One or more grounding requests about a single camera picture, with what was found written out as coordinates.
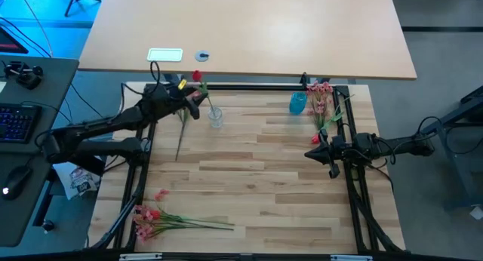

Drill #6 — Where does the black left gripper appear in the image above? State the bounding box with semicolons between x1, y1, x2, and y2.
169;78;208;121

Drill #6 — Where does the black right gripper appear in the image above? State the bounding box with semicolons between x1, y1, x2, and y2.
304;129;343;180

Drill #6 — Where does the pink artificial flower sprig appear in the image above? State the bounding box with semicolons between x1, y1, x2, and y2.
131;188;235;243
174;91;202;162
305;81;335;132

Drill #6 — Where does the clear ribbed glass vase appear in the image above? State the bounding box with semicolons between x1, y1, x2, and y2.
208;106;224;129

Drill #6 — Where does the blue textured glass vase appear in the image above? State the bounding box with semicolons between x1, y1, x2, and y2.
288;91;308;115

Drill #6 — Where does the large tan wooden table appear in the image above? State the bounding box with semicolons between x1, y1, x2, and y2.
78;0;418;81

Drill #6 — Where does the printed white packet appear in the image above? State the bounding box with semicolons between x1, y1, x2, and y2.
52;161;102;201

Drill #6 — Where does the dark blue-grey metal stand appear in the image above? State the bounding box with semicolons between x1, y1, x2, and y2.
414;85;483;210

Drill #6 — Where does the grey office desk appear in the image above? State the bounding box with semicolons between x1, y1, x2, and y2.
0;54;80;249

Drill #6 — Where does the black backlit keyboard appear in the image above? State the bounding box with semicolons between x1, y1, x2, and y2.
0;103;43;144

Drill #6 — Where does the black monitor with red edge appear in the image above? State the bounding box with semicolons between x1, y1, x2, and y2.
0;26;29;55

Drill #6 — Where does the black computer mouse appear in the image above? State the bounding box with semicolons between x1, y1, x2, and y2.
2;165;34;201

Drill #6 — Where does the black aluminium table frame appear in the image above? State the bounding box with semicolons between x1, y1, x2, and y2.
88;81;407;254

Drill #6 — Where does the white metal bracket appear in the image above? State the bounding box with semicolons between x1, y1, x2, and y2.
119;253;163;261
330;254;374;261

